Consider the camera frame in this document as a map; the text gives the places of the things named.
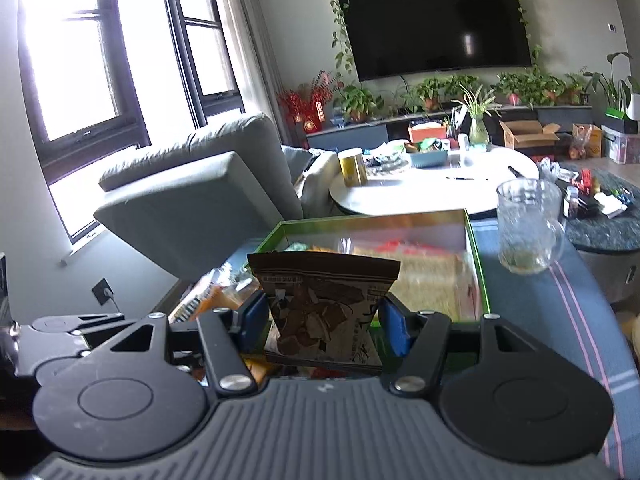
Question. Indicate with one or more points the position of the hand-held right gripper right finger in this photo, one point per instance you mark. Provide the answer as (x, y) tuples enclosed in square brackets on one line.
[(395, 327)]

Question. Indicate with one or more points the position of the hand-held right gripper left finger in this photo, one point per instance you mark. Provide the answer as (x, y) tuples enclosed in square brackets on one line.
[(252, 317)]

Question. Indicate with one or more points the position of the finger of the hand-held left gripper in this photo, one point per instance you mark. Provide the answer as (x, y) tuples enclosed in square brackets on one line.
[(75, 322)]

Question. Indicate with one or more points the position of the brown black snack packet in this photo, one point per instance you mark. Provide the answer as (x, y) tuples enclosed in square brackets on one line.
[(320, 310)]

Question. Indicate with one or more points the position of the green cardboard box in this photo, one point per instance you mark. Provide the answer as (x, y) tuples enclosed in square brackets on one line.
[(477, 280)]

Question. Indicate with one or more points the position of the orange snack packet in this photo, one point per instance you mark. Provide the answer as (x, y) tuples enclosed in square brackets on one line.
[(215, 297)]

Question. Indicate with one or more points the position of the grey sofa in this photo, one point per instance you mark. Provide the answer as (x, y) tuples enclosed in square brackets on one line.
[(190, 200)]

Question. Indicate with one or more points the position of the white round table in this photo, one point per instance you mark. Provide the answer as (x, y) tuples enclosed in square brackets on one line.
[(425, 195)]

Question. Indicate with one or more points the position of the white cushion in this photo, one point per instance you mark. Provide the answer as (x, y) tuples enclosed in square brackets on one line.
[(320, 185)]

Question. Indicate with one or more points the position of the striped blue tablecloth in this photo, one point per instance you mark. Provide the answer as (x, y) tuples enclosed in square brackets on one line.
[(550, 320)]

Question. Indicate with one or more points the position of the yellow can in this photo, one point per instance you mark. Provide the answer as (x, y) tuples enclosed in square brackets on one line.
[(353, 167)]

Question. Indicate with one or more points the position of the glass mug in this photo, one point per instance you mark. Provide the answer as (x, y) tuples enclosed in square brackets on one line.
[(525, 225)]

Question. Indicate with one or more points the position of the black pen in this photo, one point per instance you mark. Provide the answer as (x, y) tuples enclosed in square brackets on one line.
[(467, 178)]

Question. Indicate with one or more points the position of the blue basket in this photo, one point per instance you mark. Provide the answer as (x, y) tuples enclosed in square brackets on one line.
[(429, 159)]

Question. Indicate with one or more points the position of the grey television cabinet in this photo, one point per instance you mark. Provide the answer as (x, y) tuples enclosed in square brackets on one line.
[(360, 135)]

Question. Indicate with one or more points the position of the orange box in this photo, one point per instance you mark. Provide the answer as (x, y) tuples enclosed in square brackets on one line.
[(427, 134)]

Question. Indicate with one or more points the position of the small white bottle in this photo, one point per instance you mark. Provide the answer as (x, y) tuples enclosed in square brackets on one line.
[(463, 142)]

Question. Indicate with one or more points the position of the black remote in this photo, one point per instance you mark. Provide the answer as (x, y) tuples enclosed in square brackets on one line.
[(515, 170)]

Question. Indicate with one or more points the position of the glass vase with plant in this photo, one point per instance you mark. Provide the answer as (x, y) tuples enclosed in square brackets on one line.
[(478, 130)]

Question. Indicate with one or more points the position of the red decoration plant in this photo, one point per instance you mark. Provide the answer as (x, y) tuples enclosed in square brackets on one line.
[(305, 105)]

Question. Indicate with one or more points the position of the potted green plant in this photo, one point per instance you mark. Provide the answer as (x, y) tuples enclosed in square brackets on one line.
[(530, 87), (440, 90), (357, 102)]

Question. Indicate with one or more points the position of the open cardboard box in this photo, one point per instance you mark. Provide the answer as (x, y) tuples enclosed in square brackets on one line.
[(527, 135)]

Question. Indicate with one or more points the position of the dark round table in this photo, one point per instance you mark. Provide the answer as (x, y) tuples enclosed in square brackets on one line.
[(610, 232)]

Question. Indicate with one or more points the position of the dark framed window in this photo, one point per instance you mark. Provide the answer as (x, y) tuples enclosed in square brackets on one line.
[(145, 85)]

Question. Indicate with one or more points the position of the plastic bag with fruit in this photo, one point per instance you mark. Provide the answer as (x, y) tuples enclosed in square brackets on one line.
[(581, 142)]

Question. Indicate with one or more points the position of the light curtain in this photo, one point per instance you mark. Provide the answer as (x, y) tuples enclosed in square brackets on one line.
[(250, 50)]

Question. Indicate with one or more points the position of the white storage box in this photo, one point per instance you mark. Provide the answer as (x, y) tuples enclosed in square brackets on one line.
[(622, 145)]

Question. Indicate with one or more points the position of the black television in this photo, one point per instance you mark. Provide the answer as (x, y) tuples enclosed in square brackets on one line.
[(435, 25)]

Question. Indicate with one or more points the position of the large leaf plant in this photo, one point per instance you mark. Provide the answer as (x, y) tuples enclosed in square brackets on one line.
[(617, 87)]

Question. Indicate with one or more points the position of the wall socket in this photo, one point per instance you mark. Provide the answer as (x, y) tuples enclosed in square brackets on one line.
[(103, 291)]

